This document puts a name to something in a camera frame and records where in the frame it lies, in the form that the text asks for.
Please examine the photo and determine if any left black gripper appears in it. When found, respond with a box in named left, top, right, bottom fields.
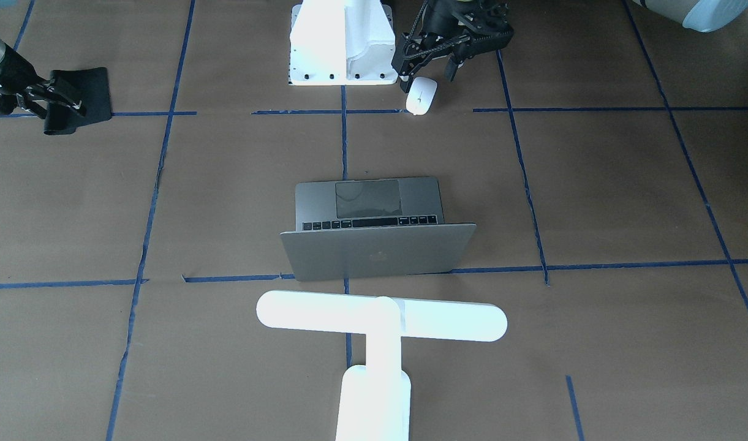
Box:
left=391, top=1, right=514, bottom=93

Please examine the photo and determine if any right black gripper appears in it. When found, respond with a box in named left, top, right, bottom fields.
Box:
left=0, top=62, right=87, bottom=119

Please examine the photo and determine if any white computer mouse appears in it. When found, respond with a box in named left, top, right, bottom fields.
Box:
left=405, top=77, right=438, bottom=116

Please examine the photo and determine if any black mouse pad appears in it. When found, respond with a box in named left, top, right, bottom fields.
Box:
left=43, top=67, right=113, bottom=136

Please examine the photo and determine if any grey laptop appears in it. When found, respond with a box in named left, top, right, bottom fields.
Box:
left=279, top=176, right=477, bottom=281

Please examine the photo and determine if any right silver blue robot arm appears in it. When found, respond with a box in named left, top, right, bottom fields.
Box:
left=0, top=39, right=87, bottom=119

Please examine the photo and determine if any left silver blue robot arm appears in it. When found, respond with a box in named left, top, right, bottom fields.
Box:
left=391, top=1, right=748, bottom=92

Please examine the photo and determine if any white desk lamp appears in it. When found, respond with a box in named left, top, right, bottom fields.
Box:
left=256, top=290, right=508, bottom=440

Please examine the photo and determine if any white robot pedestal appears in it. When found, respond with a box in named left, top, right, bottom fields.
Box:
left=288, top=1, right=398, bottom=86

